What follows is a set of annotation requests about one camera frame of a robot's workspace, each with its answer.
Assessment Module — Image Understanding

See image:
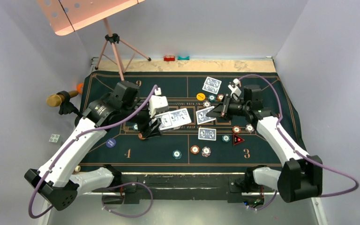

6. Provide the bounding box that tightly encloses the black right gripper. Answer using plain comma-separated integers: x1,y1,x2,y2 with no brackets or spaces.
207,94,250,121

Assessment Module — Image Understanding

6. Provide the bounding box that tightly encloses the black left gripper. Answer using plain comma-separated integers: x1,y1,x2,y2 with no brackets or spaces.
121,99,162,137

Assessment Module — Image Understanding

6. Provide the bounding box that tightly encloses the orange yellow poker chip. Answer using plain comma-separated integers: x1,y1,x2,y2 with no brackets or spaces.
138,133,146,140

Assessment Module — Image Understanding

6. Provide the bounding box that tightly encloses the blue playing card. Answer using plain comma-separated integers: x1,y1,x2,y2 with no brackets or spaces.
195,106,216,125
202,76,222,94
198,127,217,141
202,82,220,95

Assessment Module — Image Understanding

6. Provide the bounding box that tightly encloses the yellow big blind button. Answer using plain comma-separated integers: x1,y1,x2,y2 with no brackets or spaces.
196,93,206,101

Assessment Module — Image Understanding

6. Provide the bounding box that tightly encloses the blue white card deck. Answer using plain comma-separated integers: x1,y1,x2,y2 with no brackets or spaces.
155,108,192,132

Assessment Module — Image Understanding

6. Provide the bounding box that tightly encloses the black red all-in triangle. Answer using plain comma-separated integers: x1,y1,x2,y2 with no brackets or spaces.
232,133,245,146

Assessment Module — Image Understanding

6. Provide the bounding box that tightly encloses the purple small blind button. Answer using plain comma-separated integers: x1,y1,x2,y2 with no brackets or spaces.
105,138,116,148

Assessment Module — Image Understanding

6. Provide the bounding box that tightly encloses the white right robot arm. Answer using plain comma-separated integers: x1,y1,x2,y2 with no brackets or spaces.
207,85,323,203

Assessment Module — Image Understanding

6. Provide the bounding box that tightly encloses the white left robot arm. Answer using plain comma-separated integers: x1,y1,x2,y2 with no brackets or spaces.
24,81,168,218

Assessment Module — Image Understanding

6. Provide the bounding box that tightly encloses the green poker mat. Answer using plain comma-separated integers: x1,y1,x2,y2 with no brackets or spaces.
80,72,304,173

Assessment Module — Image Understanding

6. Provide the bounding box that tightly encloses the white pink chip stack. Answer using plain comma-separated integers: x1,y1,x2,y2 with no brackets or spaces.
201,147,211,158

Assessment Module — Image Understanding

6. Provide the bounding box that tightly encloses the orange yellow chip stack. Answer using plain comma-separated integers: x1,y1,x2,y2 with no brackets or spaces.
190,145,200,154

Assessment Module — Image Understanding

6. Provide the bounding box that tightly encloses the teal block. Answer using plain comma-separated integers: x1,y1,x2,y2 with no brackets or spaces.
177,55,190,60

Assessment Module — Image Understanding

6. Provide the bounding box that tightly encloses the red block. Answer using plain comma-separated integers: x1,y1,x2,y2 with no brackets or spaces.
163,55,176,61

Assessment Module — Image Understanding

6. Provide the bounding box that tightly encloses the small cream wheel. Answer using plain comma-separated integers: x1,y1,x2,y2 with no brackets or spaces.
74,165,81,173

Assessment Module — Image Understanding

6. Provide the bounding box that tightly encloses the grey lego brick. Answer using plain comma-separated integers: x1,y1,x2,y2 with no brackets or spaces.
48,134,62,144

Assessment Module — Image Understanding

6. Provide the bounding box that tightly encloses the gold microphone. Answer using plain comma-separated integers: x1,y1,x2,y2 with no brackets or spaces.
46,90,79,107

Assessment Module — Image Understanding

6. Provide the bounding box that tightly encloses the pink music stand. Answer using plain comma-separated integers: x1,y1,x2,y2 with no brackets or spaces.
37,0,151,81

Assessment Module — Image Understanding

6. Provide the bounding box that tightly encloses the white left camera box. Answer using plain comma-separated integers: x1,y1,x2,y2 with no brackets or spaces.
148,87,169,118

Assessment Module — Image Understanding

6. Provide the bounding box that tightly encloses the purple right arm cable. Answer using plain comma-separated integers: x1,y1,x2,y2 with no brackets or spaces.
232,74,360,212

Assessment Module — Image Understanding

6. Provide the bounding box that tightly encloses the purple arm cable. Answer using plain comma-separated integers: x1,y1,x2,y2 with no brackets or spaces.
232,74,360,212
28,84,159,219

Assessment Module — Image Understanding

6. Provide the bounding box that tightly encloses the aluminium rail frame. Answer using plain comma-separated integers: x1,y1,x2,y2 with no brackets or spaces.
38,167,322,211

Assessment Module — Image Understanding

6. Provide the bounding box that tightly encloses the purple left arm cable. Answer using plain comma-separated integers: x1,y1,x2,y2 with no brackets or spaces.
28,84,159,219

